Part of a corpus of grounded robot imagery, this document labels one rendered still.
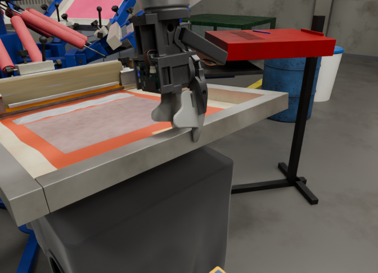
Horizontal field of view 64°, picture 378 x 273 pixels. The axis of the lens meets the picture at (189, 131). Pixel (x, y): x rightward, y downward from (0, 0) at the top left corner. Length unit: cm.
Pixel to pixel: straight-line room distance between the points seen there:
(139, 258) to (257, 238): 132
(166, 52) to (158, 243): 44
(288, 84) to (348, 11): 416
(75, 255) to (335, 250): 165
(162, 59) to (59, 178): 21
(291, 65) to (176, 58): 289
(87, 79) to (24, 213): 69
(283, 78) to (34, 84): 273
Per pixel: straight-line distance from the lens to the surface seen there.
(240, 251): 187
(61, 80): 102
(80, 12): 245
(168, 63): 45
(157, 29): 46
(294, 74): 334
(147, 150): 47
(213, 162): 79
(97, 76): 107
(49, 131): 77
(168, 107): 53
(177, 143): 50
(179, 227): 75
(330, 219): 223
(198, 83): 47
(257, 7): 787
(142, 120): 73
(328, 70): 420
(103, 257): 65
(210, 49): 53
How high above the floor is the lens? 136
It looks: 26 degrees down
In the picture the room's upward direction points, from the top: straight up
